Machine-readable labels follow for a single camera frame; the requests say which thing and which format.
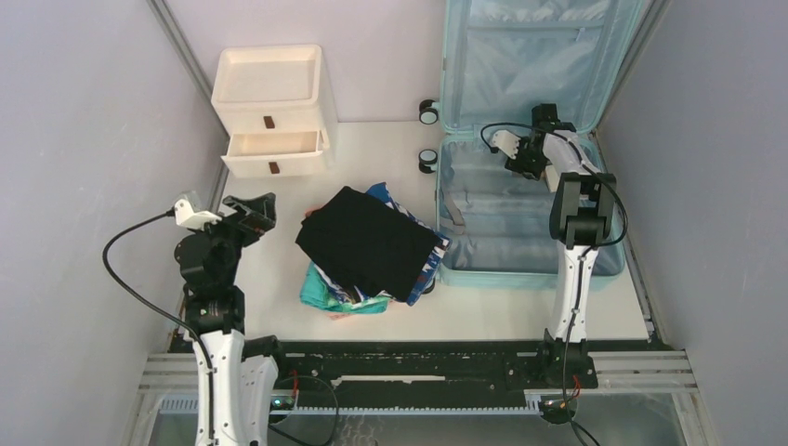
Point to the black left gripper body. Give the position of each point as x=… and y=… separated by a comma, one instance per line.
x=228, y=231

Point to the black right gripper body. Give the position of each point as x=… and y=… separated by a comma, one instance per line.
x=528, y=162

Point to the teal polo shirt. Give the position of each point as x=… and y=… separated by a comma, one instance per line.
x=320, y=292

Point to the light blue ribbed suitcase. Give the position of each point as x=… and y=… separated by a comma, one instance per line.
x=500, y=60

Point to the white drawer box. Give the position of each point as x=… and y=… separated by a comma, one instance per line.
x=278, y=107

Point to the black t-shirt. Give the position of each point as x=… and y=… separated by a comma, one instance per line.
x=359, y=241

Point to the small grey white box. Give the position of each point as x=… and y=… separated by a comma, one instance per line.
x=552, y=178

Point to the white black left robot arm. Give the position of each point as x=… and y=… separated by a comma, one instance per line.
x=233, y=391

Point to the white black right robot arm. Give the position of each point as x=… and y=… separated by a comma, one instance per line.
x=580, y=221

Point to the blue white striped garment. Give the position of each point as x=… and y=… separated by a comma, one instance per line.
x=428, y=273

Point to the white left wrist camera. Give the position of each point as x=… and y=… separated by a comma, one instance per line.
x=191, y=215

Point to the black mounting base plate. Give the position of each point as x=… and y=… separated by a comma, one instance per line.
x=517, y=364

